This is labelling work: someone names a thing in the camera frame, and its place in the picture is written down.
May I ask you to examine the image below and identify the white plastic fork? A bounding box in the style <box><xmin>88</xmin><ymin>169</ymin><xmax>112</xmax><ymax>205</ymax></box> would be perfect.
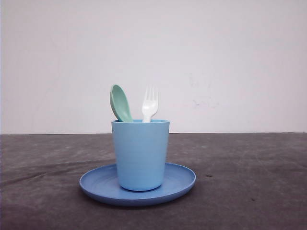
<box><xmin>142</xmin><ymin>87</ymin><xmax>158</xmax><ymax>123</ymax></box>

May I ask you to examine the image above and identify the blue plastic plate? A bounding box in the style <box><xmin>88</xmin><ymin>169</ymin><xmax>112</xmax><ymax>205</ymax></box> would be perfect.
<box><xmin>79</xmin><ymin>163</ymin><xmax>196</xmax><ymax>207</ymax></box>

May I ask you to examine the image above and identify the light blue plastic cup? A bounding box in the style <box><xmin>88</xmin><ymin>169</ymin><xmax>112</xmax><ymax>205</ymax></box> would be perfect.
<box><xmin>111</xmin><ymin>120</ymin><xmax>170</xmax><ymax>191</ymax></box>

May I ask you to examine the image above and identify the mint green plastic spoon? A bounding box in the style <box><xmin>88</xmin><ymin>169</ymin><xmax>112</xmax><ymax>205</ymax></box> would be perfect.
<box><xmin>110</xmin><ymin>84</ymin><xmax>133</xmax><ymax>123</ymax></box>

